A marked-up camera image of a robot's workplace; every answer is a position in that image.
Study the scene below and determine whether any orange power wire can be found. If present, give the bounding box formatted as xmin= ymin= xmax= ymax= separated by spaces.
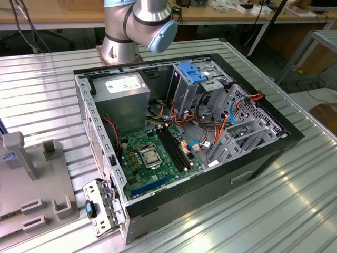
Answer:
xmin=210 ymin=91 xmax=264 ymax=148

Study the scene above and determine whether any grey metal disk bay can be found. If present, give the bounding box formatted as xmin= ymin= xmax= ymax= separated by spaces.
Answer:
xmin=207 ymin=118 xmax=286 ymax=168

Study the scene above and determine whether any black RAM slot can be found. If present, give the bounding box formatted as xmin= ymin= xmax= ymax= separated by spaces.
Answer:
xmin=161 ymin=127 xmax=186 ymax=171
xmin=165 ymin=126 xmax=189 ymax=169
xmin=168 ymin=125 xmax=191 ymax=167
xmin=157 ymin=128 xmax=184 ymax=172

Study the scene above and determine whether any grey metal drive cage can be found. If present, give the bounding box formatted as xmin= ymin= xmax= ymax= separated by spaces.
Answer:
xmin=168 ymin=59 xmax=234 ymax=118

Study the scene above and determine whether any silver CPU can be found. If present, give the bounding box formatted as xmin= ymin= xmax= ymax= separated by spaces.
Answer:
xmin=143 ymin=152 xmax=158 ymax=167

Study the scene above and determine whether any CPU socket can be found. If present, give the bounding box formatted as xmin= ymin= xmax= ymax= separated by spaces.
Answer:
xmin=137 ymin=147 xmax=163 ymax=170

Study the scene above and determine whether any green motherboard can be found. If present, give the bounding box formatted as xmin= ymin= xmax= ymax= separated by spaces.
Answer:
xmin=120 ymin=123 xmax=205 ymax=200

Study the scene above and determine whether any grey power supply unit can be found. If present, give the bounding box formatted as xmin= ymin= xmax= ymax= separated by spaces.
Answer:
xmin=91 ymin=72 xmax=151 ymax=135

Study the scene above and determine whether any blue plastic bay latch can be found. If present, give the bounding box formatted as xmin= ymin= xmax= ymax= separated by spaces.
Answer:
xmin=188 ymin=73 xmax=209 ymax=84
xmin=177 ymin=62 xmax=200 ymax=77

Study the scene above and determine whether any black case fan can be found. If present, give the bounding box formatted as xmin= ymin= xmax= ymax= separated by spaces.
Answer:
xmin=104 ymin=113 xmax=122 ymax=159

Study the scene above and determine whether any blue expansion slot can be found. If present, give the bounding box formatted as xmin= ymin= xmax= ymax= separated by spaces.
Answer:
xmin=131 ymin=177 xmax=172 ymax=197

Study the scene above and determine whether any black open PC case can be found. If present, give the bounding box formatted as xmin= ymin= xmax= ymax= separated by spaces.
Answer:
xmin=72 ymin=52 xmax=305 ymax=246

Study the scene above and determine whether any black blue latch tab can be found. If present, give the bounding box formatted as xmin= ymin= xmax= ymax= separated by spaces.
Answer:
xmin=84 ymin=200 xmax=97 ymax=218

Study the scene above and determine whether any black white small box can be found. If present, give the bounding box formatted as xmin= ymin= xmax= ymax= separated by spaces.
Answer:
xmin=236 ymin=3 xmax=254 ymax=14

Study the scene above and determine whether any black office chair base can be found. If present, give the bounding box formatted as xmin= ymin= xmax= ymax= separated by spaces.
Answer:
xmin=34 ymin=28 xmax=77 ymax=51

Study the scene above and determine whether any grey parts rack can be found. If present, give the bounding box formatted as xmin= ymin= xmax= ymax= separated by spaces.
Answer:
xmin=0 ymin=131 xmax=80 ymax=235

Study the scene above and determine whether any brown wooden board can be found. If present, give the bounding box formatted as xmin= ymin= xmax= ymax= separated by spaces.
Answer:
xmin=309 ymin=103 xmax=337 ymax=132

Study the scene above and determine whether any brown cardboard box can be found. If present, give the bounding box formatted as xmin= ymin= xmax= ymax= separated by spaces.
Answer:
xmin=265 ymin=25 xmax=337 ymax=75

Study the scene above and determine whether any yellow wire bundle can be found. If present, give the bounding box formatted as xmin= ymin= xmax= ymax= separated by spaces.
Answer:
xmin=147 ymin=103 xmax=166 ymax=121

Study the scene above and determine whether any red orange wire bundle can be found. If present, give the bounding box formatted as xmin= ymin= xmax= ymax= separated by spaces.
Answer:
xmin=168 ymin=100 xmax=201 ymax=128

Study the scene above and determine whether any thick black cable loop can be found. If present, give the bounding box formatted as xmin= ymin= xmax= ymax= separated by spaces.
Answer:
xmin=195 ymin=92 xmax=227 ymax=129

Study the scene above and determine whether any red black twisted wire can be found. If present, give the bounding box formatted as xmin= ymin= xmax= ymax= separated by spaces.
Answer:
xmin=101 ymin=116 xmax=121 ymax=157

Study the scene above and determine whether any blue data wire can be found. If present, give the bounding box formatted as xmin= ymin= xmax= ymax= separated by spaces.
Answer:
xmin=189 ymin=98 xmax=248 ymax=150

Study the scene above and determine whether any metal slot bracket cover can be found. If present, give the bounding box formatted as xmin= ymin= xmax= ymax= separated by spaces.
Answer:
xmin=82 ymin=178 xmax=127 ymax=238

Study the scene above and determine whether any wooden desk white frame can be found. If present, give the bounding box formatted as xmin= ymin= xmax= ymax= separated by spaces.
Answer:
xmin=0 ymin=0 xmax=106 ymax=30
xmin=172 ymin=0 xmax=337 ymax=27

